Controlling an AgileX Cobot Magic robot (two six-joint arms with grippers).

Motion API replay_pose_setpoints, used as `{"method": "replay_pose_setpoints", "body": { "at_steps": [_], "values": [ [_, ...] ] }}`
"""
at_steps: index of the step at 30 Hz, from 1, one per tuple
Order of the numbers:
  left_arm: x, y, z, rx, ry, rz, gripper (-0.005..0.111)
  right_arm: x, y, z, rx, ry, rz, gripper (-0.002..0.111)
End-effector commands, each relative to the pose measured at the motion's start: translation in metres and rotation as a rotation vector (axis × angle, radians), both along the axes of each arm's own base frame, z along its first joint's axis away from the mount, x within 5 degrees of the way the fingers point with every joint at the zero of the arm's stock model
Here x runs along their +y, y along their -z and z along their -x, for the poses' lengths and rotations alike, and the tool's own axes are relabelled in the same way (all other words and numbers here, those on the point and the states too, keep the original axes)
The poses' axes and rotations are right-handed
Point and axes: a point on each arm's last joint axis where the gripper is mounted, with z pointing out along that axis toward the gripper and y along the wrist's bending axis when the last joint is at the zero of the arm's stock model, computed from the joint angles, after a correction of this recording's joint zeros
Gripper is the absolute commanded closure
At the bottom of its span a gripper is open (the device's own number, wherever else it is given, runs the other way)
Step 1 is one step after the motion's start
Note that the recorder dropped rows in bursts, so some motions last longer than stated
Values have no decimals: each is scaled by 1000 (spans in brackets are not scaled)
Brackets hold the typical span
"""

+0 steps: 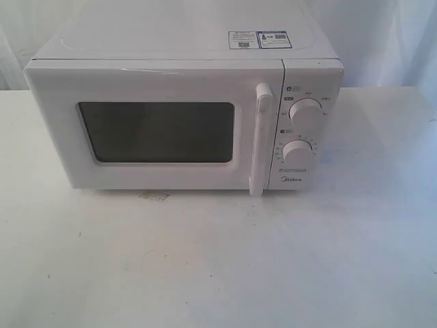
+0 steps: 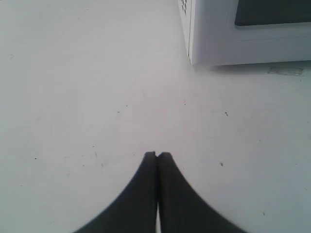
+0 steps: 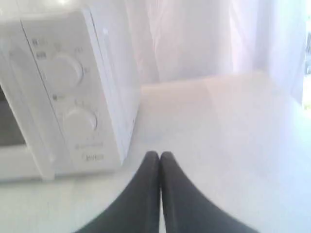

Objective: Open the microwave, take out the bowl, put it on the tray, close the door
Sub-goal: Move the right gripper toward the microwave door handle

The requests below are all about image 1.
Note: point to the white microwave door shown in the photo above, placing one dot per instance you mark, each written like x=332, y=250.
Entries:
x=161, y=124

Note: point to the white microwave oven body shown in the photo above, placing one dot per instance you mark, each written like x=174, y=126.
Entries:
x=311, y=69

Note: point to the lower white control knob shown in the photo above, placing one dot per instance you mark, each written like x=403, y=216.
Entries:
x=297, y=152

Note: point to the white control knob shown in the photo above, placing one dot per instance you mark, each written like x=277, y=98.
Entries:
x=297, y=152
x=306, y=111

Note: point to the upper white control knob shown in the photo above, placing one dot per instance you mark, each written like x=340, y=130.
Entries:
x=306, y=111

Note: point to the right blue info sticker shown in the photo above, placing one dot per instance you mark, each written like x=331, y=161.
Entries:
x=273, y=40

